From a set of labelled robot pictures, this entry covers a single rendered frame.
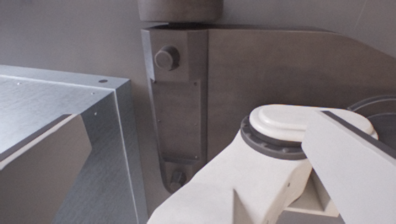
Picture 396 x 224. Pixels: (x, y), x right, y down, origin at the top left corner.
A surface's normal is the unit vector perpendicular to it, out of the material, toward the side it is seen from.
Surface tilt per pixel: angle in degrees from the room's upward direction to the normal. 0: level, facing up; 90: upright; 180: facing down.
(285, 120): 90
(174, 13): 7
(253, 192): 90
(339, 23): 0
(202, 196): 115
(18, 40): 0
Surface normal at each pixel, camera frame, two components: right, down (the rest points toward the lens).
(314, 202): -0.01, -0.88
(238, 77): -0.19, 0.47
